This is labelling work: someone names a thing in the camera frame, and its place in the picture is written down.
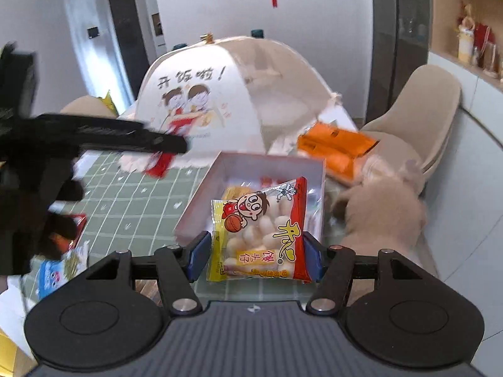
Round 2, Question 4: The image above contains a blue seaweed snack bag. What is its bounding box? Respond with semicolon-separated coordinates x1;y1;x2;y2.
37;241;89;300

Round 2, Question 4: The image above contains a red chicken snack packet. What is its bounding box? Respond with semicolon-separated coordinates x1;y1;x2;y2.
49;214;87;254

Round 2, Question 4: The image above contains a yellow red candy packet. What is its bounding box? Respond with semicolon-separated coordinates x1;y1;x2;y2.
206;177;311;282

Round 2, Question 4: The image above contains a beige chair at left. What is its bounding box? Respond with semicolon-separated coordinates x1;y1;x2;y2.
60;96;117;118

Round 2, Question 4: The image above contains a beige chair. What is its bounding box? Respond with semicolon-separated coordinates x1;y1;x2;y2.
60;96;117;118
361;65;461;194

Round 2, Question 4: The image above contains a brown teddy bear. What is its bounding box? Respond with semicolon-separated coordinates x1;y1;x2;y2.
333;156;426;260

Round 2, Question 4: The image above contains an orange snack bag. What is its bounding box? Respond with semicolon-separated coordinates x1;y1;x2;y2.
297;122;379;186

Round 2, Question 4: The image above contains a pink cardboard box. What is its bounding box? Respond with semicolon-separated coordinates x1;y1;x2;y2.
174;152;325;246

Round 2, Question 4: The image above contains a white mesh food cover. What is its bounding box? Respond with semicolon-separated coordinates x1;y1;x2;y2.
127;37;356;162

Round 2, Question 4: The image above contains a yellow white jar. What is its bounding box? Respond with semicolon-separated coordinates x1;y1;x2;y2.
458;27;474;64

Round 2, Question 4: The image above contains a dark glass cabinet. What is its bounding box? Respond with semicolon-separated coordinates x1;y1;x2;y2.
366;0;431;122

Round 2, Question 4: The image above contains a wooden wall shelf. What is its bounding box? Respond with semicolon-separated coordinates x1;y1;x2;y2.
430;0;502;90

